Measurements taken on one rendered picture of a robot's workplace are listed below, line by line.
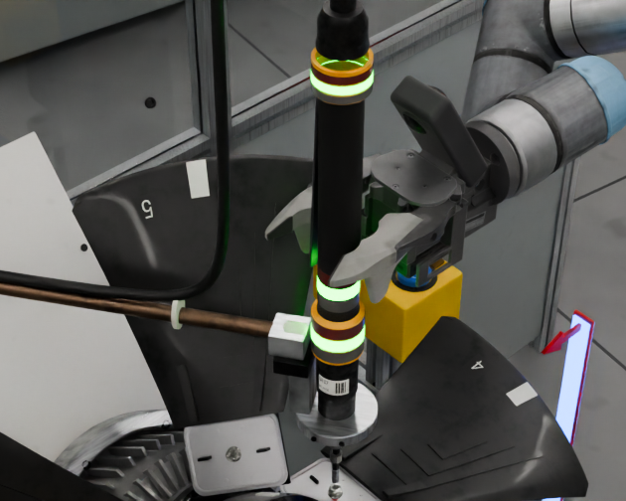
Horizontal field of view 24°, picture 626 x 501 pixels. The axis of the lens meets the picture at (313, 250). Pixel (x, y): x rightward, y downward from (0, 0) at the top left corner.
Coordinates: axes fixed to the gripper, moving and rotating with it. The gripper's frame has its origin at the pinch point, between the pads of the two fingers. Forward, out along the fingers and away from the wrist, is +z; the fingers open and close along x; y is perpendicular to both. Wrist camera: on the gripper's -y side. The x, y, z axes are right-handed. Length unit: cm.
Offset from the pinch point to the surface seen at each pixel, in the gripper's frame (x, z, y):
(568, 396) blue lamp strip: 0, -37, 43
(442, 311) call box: 21, -41, 47
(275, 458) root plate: 2.2, 1.7, 24.8
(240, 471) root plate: 4.2, 4.0, 26.5
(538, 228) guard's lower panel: 70, -124, 112
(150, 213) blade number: 20.5, 0.1, 9.5
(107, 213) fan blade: 23.2, 2.8, 9.7
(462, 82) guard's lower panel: 70, -98, 65
